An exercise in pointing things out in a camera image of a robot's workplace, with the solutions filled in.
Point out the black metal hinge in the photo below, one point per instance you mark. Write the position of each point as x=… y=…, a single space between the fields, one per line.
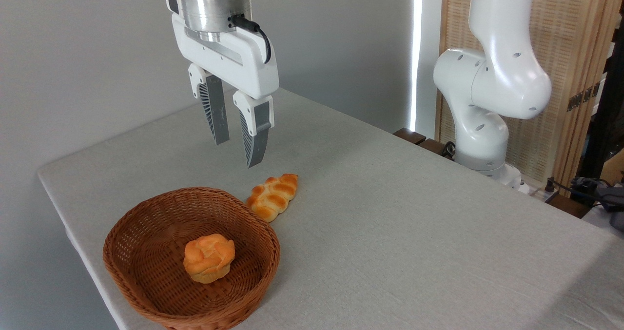
x=582 y=97

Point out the black upright post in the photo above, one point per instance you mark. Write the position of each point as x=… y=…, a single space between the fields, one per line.
x=604 y=115

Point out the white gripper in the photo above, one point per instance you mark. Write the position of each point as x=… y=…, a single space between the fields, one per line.
x=243 y=59

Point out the brown wicker basket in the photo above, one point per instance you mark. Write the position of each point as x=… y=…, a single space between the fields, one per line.
x=146 y=252

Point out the braided golden bread loaf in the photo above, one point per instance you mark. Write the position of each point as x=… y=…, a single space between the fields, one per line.
x=273 y=198

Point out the grey tablecloth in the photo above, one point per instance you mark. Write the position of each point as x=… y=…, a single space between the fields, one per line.
x=390 y=232

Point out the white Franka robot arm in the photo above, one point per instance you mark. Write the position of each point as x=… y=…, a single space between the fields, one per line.
x=502 y=76

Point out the round golden bread roll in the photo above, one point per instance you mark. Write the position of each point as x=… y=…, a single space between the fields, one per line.
x=208 y=259

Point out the wooden rattan folding screen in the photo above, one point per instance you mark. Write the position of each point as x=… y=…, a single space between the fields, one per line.
x=575 y=37

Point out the dark brown wooden block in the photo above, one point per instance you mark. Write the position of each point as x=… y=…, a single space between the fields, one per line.
x=414 y=137

